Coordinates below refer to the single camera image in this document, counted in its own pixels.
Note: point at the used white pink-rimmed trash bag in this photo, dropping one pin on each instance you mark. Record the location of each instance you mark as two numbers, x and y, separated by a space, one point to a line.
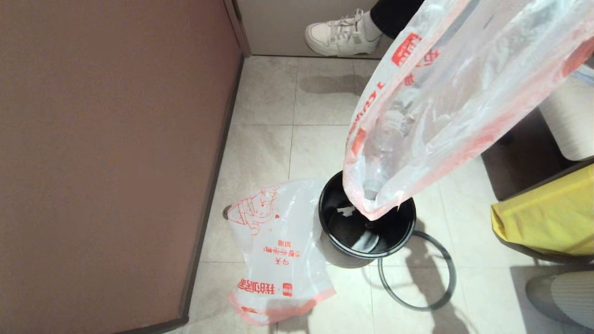
464 93

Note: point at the white red plastic bag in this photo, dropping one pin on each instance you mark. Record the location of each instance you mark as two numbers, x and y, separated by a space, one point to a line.
278 232

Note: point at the black round trash bin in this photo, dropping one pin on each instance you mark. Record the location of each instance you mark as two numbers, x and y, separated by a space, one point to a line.
352 232

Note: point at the yellow plastic bag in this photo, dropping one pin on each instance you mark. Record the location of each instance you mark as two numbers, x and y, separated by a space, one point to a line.
547 222

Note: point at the white paper scrap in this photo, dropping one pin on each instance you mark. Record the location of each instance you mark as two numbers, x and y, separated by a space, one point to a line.
345 211

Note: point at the grey floor door stopper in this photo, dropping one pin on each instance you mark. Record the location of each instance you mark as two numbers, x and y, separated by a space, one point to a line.
226 212

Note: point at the large clear plastic bottle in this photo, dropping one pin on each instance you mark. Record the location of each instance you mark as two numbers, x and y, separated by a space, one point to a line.
385 148

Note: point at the white sneaker with grey laces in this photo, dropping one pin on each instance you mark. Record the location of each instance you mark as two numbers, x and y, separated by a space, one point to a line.
341 39

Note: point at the white sock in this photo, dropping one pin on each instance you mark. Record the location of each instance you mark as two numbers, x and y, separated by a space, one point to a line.
371 28

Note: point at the beige upholstered bench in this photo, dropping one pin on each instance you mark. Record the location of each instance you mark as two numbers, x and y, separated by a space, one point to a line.
575 120

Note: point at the grey ribbed rounded object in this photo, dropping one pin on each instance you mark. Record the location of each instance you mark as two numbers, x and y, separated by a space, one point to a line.
566 297

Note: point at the grey-brown door frame post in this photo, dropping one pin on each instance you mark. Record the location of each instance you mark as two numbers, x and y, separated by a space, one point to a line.
237 28

